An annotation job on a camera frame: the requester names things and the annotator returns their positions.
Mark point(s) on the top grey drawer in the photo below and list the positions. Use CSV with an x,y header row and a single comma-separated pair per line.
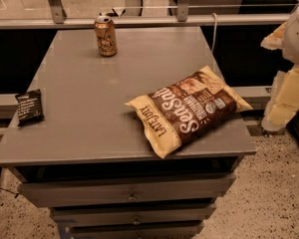
x,y
127,190

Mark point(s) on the small black snack packet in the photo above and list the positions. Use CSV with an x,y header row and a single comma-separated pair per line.
x,y
29,107

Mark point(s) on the middle grey drawer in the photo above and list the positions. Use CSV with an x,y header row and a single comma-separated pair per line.
x,y
134,215

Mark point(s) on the brown chip bag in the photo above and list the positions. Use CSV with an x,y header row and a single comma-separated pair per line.
x,y
176,114

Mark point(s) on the grey drawer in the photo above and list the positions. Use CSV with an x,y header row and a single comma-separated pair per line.
x,y
143,231
134,215
127,190

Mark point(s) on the grey drawer cabinet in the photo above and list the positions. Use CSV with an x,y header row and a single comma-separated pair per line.
x,y
89,132

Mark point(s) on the orange soda can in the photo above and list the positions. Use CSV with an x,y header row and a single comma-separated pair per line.
x,y
106,36

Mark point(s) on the metal railing frame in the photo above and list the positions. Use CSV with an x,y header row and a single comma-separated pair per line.
x,y
81,14

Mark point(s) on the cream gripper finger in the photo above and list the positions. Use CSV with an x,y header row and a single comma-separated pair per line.
x,y
274,40
284,100

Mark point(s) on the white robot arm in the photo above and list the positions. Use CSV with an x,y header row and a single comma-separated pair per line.
x,y
290,50

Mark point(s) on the bottom grey drawer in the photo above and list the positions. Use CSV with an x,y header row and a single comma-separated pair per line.
x,y
143,231

